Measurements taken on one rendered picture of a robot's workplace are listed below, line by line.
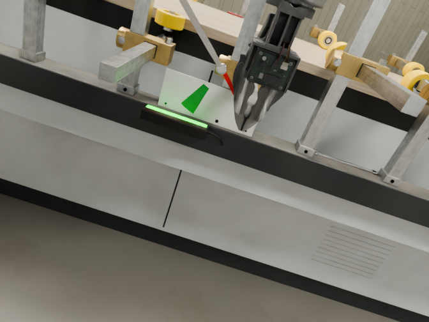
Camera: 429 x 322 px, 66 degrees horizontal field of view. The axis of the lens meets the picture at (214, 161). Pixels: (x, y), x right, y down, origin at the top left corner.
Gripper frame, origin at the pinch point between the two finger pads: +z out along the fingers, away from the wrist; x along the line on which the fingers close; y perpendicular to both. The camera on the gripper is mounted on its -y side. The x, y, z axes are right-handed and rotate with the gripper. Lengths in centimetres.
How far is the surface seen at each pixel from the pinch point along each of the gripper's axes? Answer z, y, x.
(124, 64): -1.5, -4.0, -23.5
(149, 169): 46, -49, -21
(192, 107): 9.6, -26.2, -11.2
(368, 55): 2, -609, 232
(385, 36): -39, -615, 245
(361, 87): -7, -46, 33
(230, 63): -4.0, -26.0, -5.7
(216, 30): -7.8, -45.4, -12.5
